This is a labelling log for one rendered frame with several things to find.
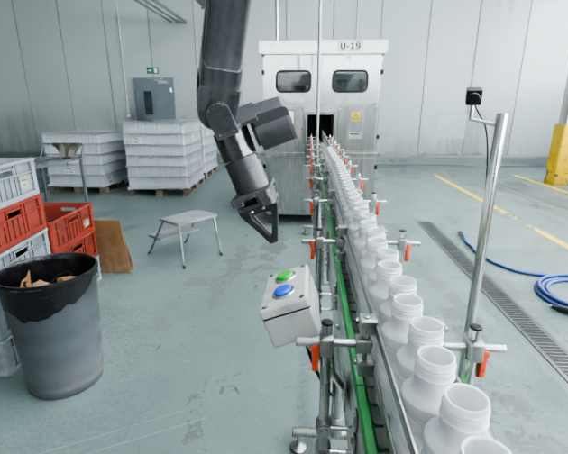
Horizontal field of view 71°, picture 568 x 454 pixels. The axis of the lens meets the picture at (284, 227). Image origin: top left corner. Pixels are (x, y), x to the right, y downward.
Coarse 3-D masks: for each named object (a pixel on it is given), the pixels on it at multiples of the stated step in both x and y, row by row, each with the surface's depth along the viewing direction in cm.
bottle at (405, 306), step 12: (396, 300) 52; (408, 300) 52; (420, 300) 51; (396, 312) 50; (408, 312) 49; (420, 312) 50; (384, 324) 53; (396, 324) 51; (408, 324) 50; (384, 336) 51; (396, 336) 50; (396, 348) 50; (384, 372) 52; (384, 384) 53; (384, 396) 53
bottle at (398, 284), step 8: (392, 280) 57; (400, 280) 58; (408, 280) 57; (416, 280) 56; (392, 288) 56; (400, 288) 55; (408, 288) 55; (416, 288) 55; (392, 296) 56; (384, 304) 57; (384, 312) 56; (384, 320) 56; (376, 344) 60; (376, 352) 60; (376, 360) 60; (376, 368) 60
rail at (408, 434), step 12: (324, 156) 242; (324, 168) 238; (336, 216) 134; (348, 240) 92; (348, 264) 93; (360, 276) 71; (360, 312) 72; (372, 312) 58; (384, 348) 49; (384, 360) 48; (372, 372) 56; (396, 384) 43; (396, 396) 42; (384, 408) 49; (384, 420) 47; (408, 432) 36; (408, 444) 36
